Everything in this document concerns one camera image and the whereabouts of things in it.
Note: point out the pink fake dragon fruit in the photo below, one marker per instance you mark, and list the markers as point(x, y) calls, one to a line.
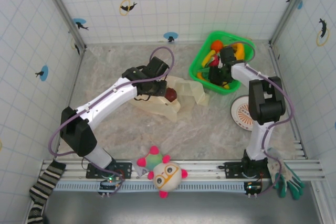
point(215, 61)

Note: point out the maroon fake passion fruit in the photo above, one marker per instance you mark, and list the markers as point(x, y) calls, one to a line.
point(171, 94)

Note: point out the cream plastic bag orange print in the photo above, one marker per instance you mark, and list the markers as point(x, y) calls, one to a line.
point(157, 106)

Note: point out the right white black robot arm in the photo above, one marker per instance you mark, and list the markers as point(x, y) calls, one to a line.
point(265, 108)

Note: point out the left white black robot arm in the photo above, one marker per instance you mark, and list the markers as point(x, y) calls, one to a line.
point(105, 100)

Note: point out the slim yellow fake banana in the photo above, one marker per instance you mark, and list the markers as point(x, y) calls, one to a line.
point(202, 76)

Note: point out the single yellow fake banana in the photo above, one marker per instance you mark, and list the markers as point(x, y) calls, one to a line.
point(207, 57)

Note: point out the orange fake tangerine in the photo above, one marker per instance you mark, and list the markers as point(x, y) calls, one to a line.
point(217, 45)

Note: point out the green plastic basket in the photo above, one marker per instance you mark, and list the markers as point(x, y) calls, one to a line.
point(199, 69)

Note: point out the white plate orange sunburst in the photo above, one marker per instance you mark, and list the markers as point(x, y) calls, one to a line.
point(240, 113)

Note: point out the white green pink plush toy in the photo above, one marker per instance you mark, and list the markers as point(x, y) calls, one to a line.
point(166, 176)

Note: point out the right controller board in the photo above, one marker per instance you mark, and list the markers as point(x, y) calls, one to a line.
point(253, 187)

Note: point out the controller board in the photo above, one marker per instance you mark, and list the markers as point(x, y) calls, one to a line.
point(110, 185)
point(253, 187)

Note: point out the white green work glove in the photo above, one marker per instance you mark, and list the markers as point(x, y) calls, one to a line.
point(286, 179)

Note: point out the left controller board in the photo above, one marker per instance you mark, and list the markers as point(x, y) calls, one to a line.
point(110, 185)

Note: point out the black white striped sock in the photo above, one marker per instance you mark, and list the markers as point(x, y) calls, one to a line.
point(44, 182)

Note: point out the aluminium side rail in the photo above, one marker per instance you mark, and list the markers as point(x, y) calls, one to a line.
point(275, 58)

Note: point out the grey wall base strip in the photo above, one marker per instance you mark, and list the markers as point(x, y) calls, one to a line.
point(74, 78)

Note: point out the aluminium mounting rail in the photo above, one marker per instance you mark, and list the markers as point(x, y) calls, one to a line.
point(204, 167)

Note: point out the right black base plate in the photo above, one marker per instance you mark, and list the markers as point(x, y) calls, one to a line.
point(232, 169)

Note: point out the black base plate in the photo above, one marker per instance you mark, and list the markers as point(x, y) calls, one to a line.
point(232, 169)
point(126, 169)

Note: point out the right aluminium frame post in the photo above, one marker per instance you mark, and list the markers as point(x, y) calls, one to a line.
point(291, 9)

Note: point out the aluminium frame post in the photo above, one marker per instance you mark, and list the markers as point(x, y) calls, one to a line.
point(291, 9)
point(63, 9)

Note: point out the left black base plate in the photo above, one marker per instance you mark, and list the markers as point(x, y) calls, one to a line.
point(126, 169)

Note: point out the left aluminium frame post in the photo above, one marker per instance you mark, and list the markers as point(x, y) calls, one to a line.
point(63, 9)

